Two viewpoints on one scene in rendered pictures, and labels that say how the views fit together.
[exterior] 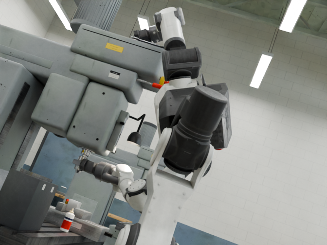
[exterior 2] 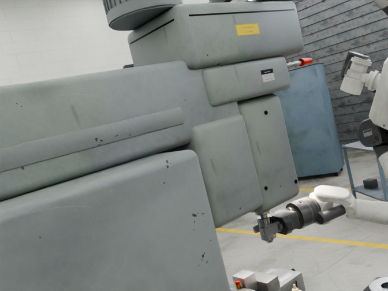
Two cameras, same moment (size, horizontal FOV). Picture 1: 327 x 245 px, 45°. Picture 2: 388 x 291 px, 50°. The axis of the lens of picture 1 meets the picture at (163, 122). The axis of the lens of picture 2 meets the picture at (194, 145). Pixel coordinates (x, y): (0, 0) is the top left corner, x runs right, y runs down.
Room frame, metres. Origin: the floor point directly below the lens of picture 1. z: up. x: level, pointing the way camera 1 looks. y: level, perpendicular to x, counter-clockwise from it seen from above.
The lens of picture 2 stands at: (1.23, 1.34, 1.63)
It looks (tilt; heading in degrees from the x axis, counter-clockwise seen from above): 5 degrees down; 312
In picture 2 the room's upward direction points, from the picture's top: 14 degrees counter-clockwise
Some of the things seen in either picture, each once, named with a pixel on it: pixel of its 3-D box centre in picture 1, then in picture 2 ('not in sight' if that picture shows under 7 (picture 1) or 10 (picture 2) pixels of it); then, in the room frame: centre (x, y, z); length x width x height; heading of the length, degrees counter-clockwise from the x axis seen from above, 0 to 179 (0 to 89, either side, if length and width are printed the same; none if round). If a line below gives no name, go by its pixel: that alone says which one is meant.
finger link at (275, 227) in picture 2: (78, 162); (272, 229); (1.93, 0.32, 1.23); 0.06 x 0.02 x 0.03; 67
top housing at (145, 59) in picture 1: (121, 59); (219, 41); (1.96, 0.32, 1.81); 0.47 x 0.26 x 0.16; 81
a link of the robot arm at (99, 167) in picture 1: (96, 169); (290, 219); (1.92, 0.22, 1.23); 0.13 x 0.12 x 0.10; 157
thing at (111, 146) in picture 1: (118, 131); not in sight; (1.94, 0.20, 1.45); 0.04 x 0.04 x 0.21; 81
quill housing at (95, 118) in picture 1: (99, 119); (247, 153); (1.96, 0.31, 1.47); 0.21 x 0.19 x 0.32; 171
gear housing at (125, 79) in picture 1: (107, 80); (222, 87); (1.96, 0.35, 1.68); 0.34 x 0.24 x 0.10; 81
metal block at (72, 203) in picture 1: (73, 206); (245, 282); (2.11, 0.28, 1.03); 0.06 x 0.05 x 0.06; 170
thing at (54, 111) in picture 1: (64, 107); (201, 170); (1.99, 0.50, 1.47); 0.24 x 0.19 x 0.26; 171
